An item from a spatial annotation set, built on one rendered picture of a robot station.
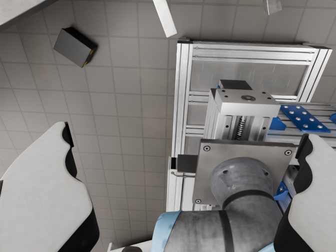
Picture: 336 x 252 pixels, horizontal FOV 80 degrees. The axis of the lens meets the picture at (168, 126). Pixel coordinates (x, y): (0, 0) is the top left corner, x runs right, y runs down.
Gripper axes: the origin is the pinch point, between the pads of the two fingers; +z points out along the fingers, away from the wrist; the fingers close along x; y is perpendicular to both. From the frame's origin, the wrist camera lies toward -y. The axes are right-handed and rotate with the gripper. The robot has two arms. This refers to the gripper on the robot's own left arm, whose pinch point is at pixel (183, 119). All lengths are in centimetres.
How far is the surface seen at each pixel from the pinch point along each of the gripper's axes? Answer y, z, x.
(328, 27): 4, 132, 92
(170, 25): -0.8, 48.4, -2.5
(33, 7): -3, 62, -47
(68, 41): 17, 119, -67
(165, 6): -5.1, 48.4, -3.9
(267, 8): -5, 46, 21
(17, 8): -3, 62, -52
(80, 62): 29, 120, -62
